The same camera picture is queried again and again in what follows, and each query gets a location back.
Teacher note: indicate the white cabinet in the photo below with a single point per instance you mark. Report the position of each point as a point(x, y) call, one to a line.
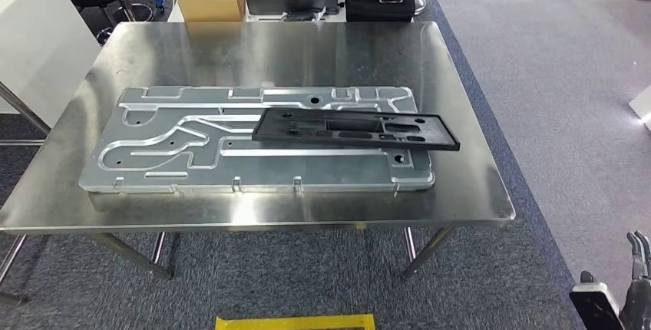
point(40, 38)

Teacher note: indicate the grey stamped metal plate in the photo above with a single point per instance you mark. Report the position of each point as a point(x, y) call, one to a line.
point(152, 165)

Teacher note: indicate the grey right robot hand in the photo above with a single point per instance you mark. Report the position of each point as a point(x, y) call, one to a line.
point(638, 297)

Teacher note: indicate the white block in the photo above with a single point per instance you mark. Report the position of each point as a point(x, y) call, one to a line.
point(642, 106)

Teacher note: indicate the yellow floor tape square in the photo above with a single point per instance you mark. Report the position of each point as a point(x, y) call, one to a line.
point(295, 321)

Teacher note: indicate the black case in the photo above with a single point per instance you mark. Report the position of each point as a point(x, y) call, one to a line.
point(379, 10)

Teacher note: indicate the stainless steel workbench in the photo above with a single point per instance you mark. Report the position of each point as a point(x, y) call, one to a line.
point(254, 53)

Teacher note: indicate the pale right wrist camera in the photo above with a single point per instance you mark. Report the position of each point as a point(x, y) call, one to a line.
point(592, 312)

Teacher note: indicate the black plastic bracket part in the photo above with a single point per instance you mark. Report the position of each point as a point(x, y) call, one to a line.
point(267, 127)

